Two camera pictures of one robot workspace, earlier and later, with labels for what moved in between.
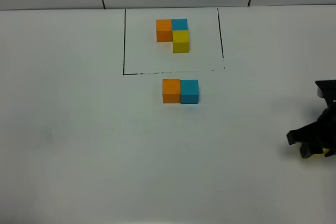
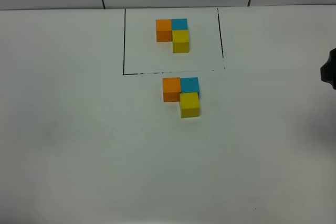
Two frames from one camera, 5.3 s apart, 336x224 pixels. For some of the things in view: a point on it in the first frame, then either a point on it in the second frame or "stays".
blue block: x=189 y=94 stays
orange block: x=171 y=88 stays
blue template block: x=181 y=24 stays
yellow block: x=325 y=150 to x=189 y=105
